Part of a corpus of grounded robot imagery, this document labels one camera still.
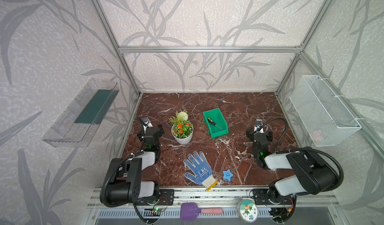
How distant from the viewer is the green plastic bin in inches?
37.6

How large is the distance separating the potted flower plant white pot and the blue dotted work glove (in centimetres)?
10

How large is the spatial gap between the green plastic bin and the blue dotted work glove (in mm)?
165

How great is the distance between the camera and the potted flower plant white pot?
2.68ft

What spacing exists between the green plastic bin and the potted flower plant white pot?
13 cm

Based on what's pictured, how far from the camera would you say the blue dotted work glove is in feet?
2.61
